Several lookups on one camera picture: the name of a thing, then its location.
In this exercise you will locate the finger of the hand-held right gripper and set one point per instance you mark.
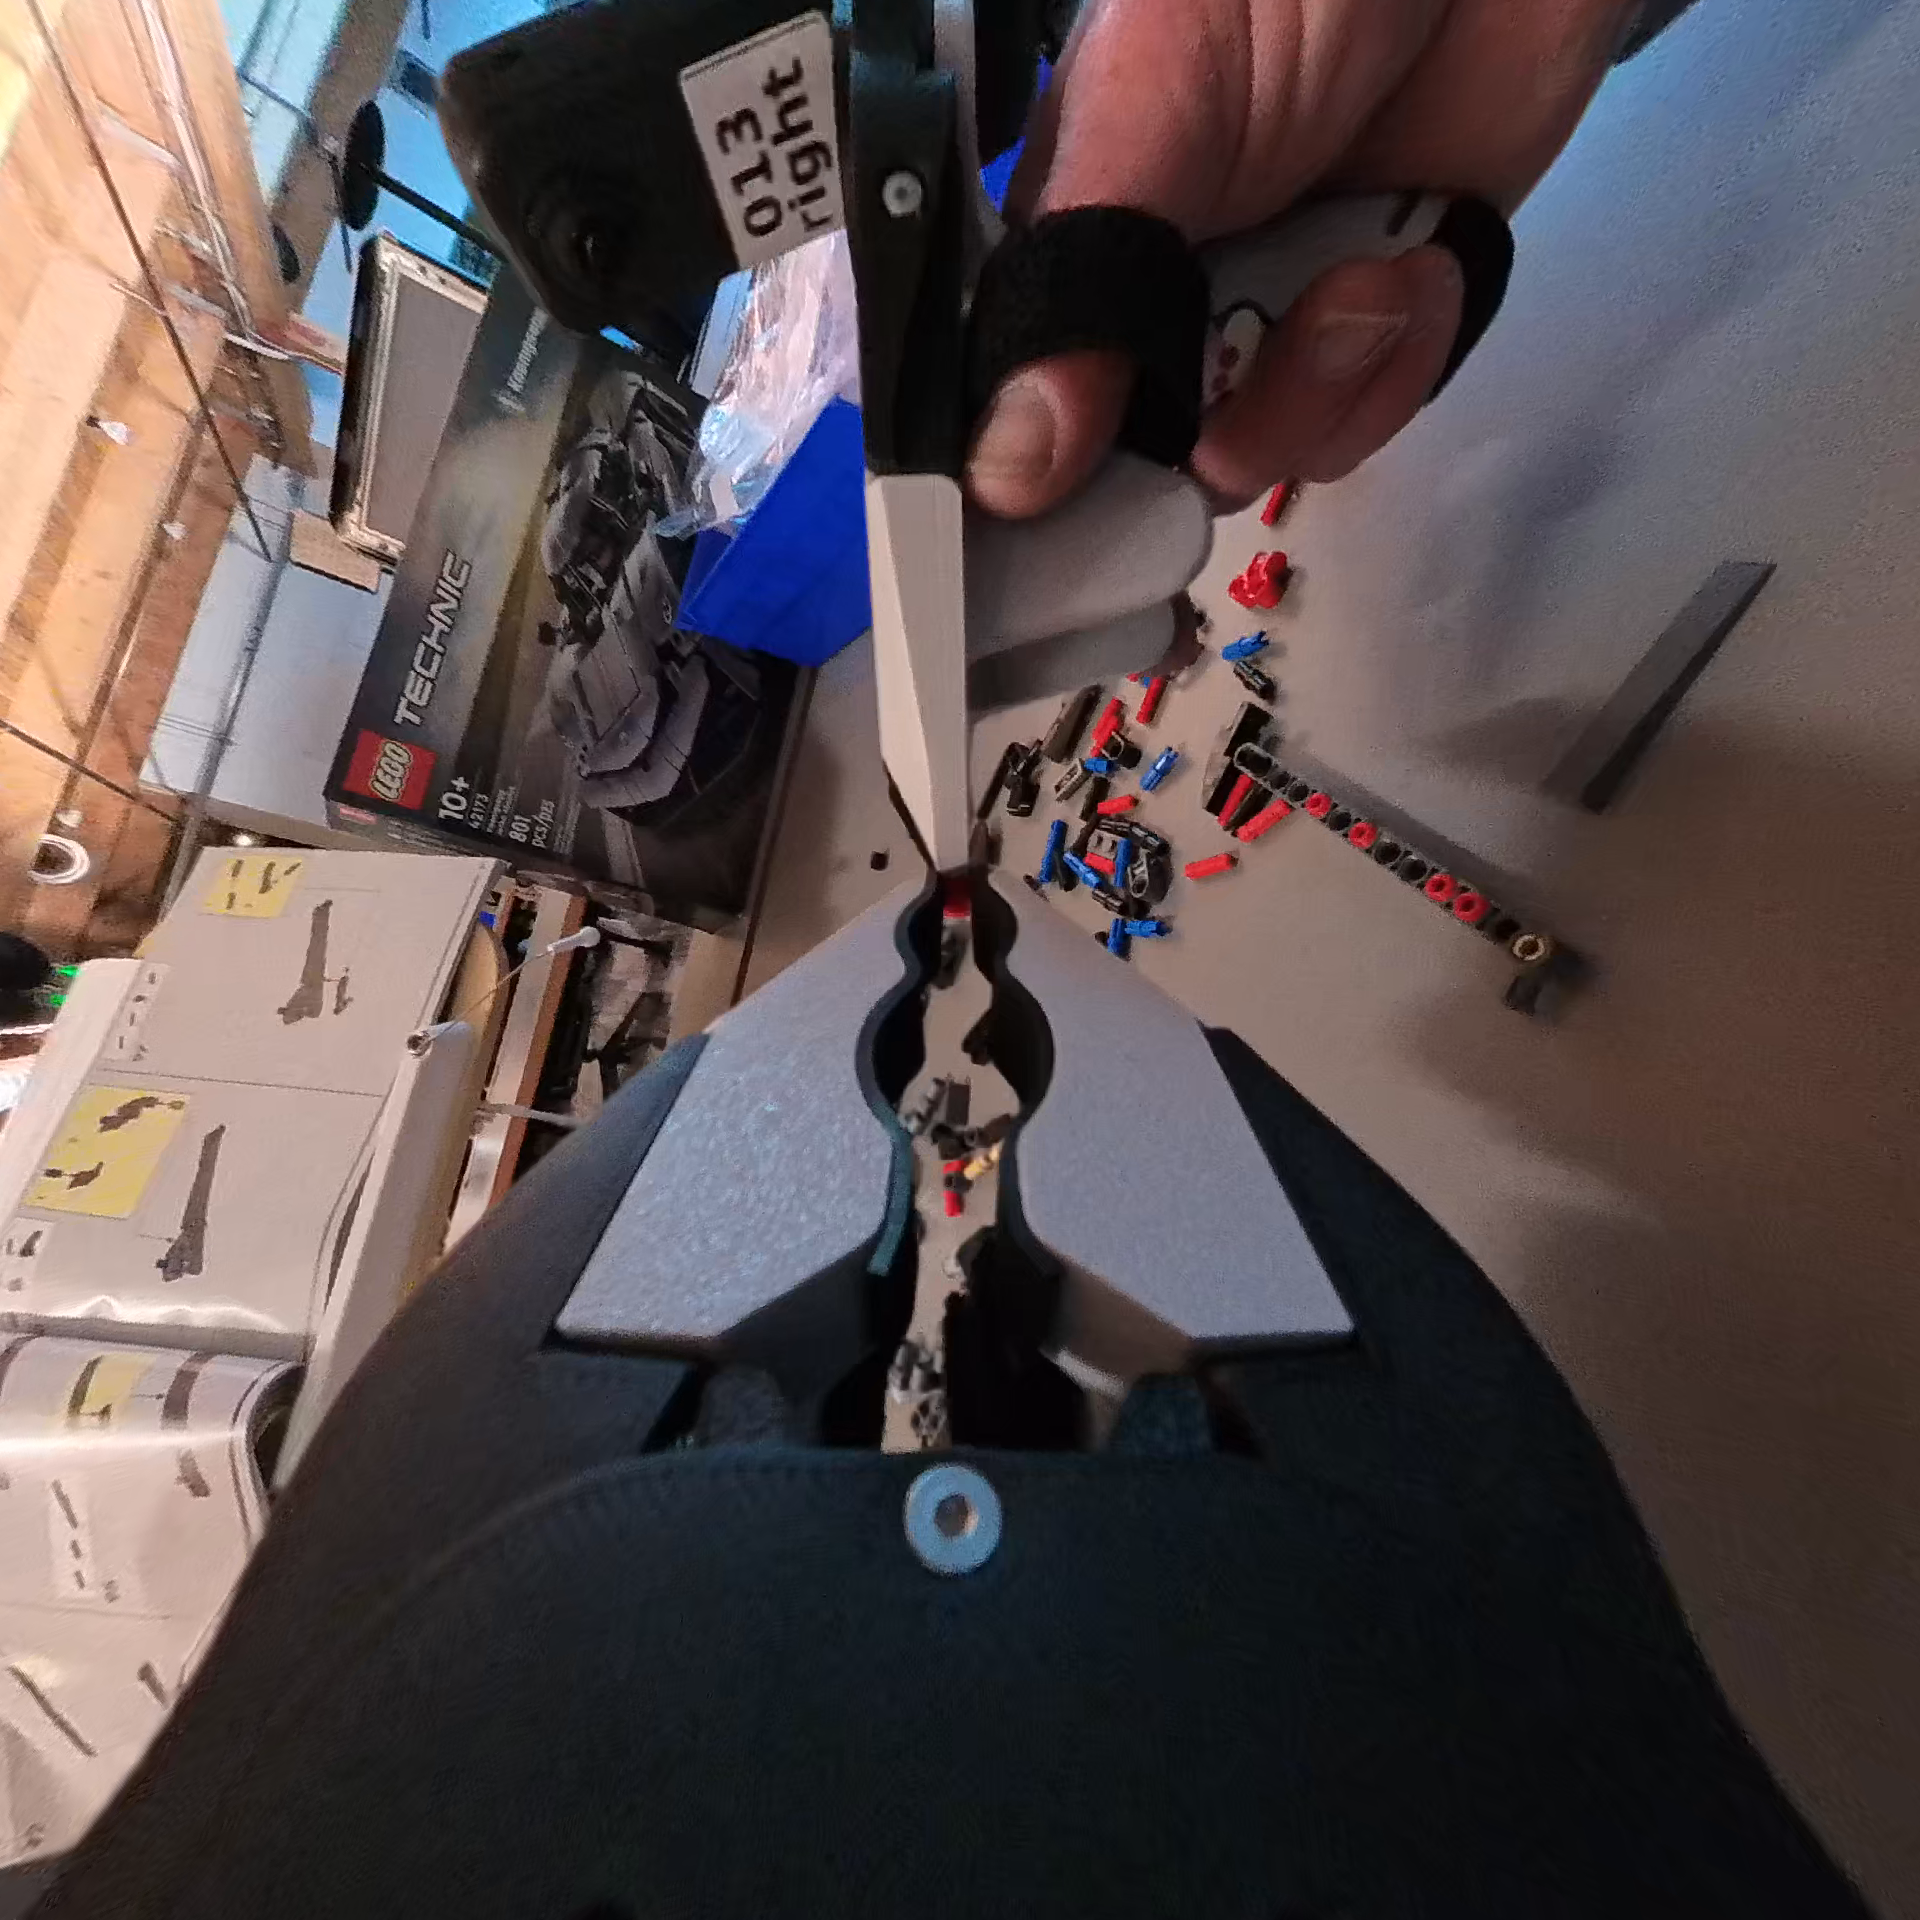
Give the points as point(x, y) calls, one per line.
point(915, 645)

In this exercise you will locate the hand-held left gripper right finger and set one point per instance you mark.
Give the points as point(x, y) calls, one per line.
point(1171, 1184)

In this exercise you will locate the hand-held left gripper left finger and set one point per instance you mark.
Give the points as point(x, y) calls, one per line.
point(734, 1171)

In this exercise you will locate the red lego pin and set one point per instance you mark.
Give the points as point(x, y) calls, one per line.
point(955, 902)

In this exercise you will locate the long black lego beam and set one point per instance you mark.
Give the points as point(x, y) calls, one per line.
point(1387, 849)

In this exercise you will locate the scattered small lego pieces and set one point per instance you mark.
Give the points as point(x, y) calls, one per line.
point(1118, 863)

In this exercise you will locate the dark lego set box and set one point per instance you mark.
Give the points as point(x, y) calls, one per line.
point(511, 675)

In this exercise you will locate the open lego instruction booklet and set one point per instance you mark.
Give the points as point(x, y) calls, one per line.
point(225, 1049)

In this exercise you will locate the person's right hand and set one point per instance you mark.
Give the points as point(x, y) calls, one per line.
point(1276, 89)

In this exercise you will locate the blue plastic bin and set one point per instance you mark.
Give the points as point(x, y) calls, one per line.
point(795, 556)

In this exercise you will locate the brown wooden board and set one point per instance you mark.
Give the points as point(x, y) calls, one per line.
point(523, 1049)

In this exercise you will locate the clear plastic bag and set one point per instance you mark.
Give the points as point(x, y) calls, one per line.
point(751, 422)

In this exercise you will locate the grey framed panel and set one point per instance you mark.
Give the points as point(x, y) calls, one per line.
point(412, 405)

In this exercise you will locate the dark grey flat strip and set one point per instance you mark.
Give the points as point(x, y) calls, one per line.
point(1665, 683)

